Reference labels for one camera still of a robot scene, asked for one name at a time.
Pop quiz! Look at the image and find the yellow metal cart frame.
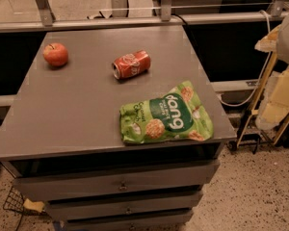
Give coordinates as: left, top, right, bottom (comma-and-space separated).
228, 26, 289, 153

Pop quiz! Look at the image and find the top grey drawer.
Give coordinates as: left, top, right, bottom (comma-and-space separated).
13, 160, 220, 201

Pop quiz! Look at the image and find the yellow sponge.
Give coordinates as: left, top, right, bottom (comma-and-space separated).
23, 198, 44, 213

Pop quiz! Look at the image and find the red apple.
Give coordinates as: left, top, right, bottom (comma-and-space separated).
42, 42, 68, 66

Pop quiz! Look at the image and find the grey drawer cabinet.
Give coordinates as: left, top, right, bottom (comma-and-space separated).
0, 25, 238, 231

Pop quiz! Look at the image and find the middle grey drawer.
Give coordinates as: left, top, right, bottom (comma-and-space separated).
46, 190, 203, 220

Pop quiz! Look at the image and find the black wire basket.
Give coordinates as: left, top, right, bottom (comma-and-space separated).
3, 187, 26, 214

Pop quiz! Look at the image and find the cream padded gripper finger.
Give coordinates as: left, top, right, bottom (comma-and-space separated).
255, 66, 289, 130

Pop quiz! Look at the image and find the red coke can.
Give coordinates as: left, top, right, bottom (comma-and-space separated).
113, 50, 151, 80

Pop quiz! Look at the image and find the green chips bag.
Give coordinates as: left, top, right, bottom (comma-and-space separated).
119, 81, 214, 144

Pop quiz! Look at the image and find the grey metal railing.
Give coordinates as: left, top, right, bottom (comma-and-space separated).
0, 0, 289, 33

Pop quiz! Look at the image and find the bottom grey drawer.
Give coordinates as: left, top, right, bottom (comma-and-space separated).
66, 209, 193, 231

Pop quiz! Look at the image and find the grey drawer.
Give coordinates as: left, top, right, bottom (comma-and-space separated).
66, 209, 193, 231
13, 160, 220, 201
46, 190, 203, 220

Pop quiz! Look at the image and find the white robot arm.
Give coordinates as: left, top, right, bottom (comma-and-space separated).
254, 14, 289, 130

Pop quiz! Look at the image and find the white cable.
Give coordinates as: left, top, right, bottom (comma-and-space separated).
219, 10, 274, 108

